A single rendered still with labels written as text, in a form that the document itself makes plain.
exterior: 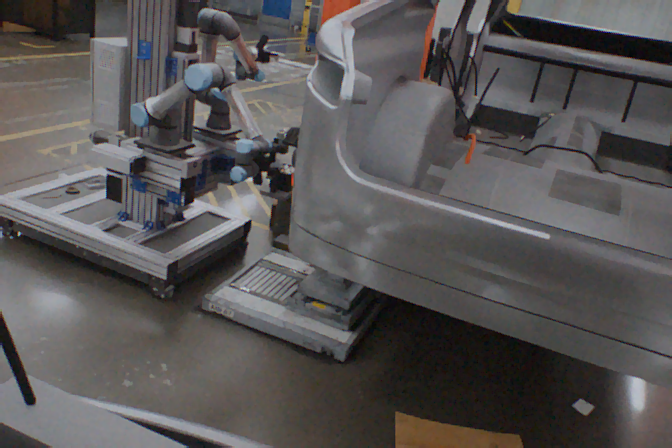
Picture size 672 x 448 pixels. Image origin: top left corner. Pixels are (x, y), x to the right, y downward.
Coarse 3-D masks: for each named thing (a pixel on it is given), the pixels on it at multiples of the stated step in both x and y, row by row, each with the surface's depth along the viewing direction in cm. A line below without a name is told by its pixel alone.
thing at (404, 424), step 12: (396, 420) 271; (408, 420) 273; (420, 420) 275; (396, 432) 265; (408, 432) 267; (420, 432) 268; (432, 432) 269; (444, 432) 271; (456, 432) 272; (468, 432) 273; (480, 432) 274; (492, 432) 275; (396, 444) 259; (408, 444) 260; (420, 444) 261; (432, 444) 262; (444, 444) 264; (456, 444) 265; (468, 444) 266; (480, 444) 267; (492, 444) 269; (504, 444) 268; (516, 444) 268
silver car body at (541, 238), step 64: (384, 0) 231; (320, 64) 221; (384, 64) 261; (448, 64) 412; (512, 64) 504; (576, 64) 468; (640, 64) 473; (320, 128) 204; (384, 128) 269; (448, 128) 309; (512, 128) 491; (576, 128) 470; (640, 128) 478; (320, 192) 209; (384, 192) 195; (448, 192) 275; (512, 192) 276; (576, 192) 278; (640, 192) 292; (320, 256) 224; (384, 256) 206; (448, 256) 194; (512, 256) 184; (576, 256) 177; (640, 256) 172; (512, 320) 198; (576, 320) 188; (640, 320) 178
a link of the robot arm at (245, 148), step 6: (240, 144) 279; (246, 144) 279; (252, 144) 281; (258, 144) 288; (240, 150) 280; (246, 150) 280; (252, 150) 283; (258, 150) 287; (240, 156) 281; (246, 156) 281; (252, 156) 284; (240, 162) 282; (246, 162) 282
